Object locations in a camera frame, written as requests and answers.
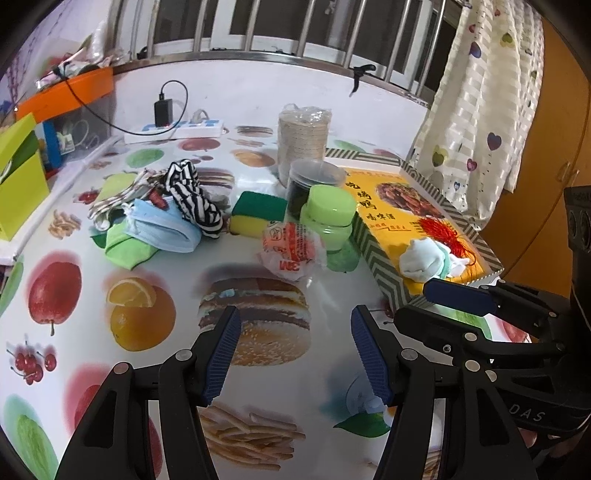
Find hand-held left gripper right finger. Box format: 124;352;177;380
350;305;541;480

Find white mask packet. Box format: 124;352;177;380
257;220;328;282

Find wrapped stack of paper cups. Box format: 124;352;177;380
277;104;333;185

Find black window handle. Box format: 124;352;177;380
349;65;376;97

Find blue carton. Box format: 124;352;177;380
39;121;63;171

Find heart print white curtain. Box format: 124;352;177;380
409;0;546;232

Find brown wooden cabinet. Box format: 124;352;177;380
480;14;591;296

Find yellow printed gift box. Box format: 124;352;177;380
323;148;505;310

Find light green plastic jar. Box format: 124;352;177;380
300;185;358;252

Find green and yellow sponge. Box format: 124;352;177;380
229;191;288;238

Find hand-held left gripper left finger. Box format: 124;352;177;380
55;305;243;480

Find lime green cardboard box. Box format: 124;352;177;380
0;113;51;241

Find blue face mask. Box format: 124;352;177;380
122;198;203;254

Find black and white striped sock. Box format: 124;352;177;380
185;187;225;239
165;159;204;217

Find orange lidded clear storage box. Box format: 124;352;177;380
14;67;116;162

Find fruit print tablecloth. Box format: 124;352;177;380
0;69;532;480

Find patterned green and white cloth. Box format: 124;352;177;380
89;168;174;227

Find black charger plug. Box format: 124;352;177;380
154;95;174;127

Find white and mint sock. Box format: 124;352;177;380
399;237;472;282

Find black charger cable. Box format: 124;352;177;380
53;69;190;139

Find green microfibre cloth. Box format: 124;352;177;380
105;226;158;271

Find metal window railing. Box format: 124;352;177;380
111;0;462;107

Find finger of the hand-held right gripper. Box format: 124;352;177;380
393;305;556;368
422;279;574;325

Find white power strip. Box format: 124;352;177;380
124;119;225;144

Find crumpled plastic bags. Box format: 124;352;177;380
39;21;127;86

